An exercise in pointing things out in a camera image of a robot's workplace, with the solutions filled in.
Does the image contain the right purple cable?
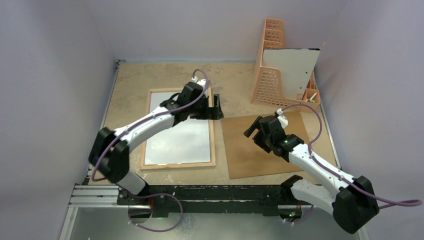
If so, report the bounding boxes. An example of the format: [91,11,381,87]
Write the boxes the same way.
[277,103,423,210]

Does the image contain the white wooden picture frame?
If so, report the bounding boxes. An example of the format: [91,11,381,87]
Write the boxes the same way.
[139,86,217,171]

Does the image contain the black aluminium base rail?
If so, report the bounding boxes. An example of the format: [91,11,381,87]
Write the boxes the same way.
[69,184,298,218]

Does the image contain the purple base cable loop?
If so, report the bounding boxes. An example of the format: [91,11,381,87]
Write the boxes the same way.
[128,193,185,233]

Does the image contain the orange plastic file organizer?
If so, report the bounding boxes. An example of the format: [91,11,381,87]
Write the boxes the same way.
[250,17,321,110]

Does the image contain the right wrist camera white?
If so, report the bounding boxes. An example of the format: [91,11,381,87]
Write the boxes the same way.
[275,108,289,130]

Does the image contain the white board sheet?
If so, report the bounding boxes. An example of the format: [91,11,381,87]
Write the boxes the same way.
[262,48,321,100]

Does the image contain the brown cardboard backing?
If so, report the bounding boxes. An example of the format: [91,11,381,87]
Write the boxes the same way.
[220,110,322,186]

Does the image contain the white marker pen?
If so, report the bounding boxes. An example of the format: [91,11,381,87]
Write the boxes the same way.
[308,92,318,103]

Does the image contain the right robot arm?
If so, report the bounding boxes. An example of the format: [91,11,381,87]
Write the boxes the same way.
[243,115,380,234]

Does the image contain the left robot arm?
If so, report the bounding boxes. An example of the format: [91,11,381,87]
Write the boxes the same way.
[88,79,224,205]

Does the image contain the printed photo of driver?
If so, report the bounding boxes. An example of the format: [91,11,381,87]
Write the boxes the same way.
[144,91,212,166]

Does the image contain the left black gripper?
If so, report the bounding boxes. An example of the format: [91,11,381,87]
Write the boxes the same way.
[189,94,224,120]

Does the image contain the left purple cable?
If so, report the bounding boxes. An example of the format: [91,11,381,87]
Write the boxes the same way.
[91,68,212,182]

